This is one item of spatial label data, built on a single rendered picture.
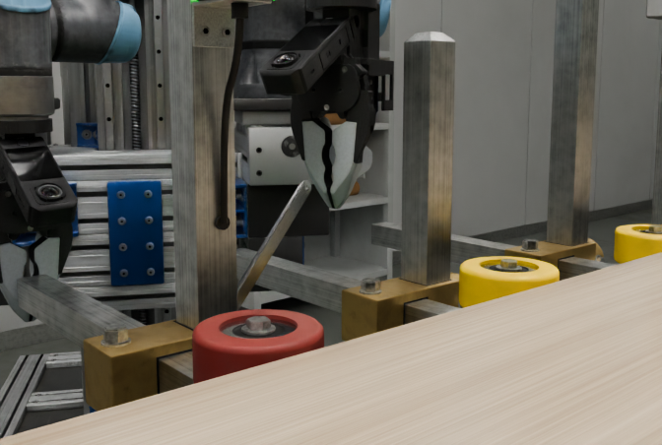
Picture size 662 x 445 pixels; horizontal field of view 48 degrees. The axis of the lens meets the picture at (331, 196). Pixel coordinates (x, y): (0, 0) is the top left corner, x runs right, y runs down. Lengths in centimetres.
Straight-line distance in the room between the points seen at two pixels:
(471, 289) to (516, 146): 494
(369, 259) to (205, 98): 354
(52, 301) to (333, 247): 354
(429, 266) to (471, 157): 440
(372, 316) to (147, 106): 85
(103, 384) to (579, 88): 61
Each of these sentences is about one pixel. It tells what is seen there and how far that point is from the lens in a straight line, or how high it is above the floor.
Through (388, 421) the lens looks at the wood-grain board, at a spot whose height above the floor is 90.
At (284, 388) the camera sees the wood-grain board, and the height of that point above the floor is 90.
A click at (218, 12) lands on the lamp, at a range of 56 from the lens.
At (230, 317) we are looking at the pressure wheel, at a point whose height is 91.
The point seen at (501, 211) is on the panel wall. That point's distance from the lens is 546.
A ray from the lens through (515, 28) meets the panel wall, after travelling 550.
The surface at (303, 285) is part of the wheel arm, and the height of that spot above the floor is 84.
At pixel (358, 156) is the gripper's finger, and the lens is 74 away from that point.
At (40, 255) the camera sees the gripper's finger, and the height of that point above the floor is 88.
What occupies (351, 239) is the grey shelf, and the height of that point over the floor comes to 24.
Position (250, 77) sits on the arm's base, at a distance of 133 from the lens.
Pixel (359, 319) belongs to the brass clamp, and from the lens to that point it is 70.
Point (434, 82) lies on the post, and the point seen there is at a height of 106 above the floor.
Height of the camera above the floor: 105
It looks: 8 degrees down
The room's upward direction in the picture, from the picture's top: straight up
